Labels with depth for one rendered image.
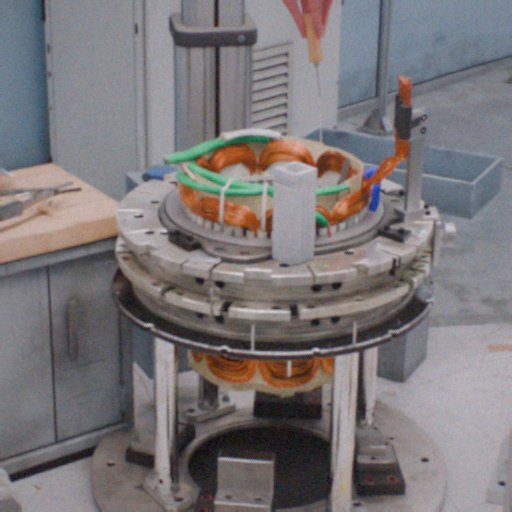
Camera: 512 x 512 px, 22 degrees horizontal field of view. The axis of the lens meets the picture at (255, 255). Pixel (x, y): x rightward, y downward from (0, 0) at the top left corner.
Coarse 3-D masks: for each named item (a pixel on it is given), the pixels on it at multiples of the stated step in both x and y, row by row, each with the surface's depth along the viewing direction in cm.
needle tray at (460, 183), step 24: (336, 144) 172; (360, 144) 171; (384, 144) 169; (432, 168) 167; (456, 168) 166; (480, 168) 164; (432, 192) 157; (456, 192) 155; (480, 192) 157; (456, 216) 156; (408, 336) 167; (384, 360) 169; (408, 360) 169
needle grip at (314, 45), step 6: (306, 12) 156; (306, 18) 156; (306, 24) 157; (312, 24) 156; (306, 30) 157; (312, 30) 157; (312, 36) 157; (312, 42) 157; (318, 42) 157; (312, 48) 158; (318, 48) 158; (312, 54) 158; (318, 54) 158; (312, 60) 158; (318, 60) 158
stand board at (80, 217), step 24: (48, 168) 156; (96, 192) 149; (24, 216) 142; (72, 216) 143; (96, 216) 143; (0, 240) 136; (24, 240) 137; (48, 240) 139; (72, 240) 141; (96, 240) 142
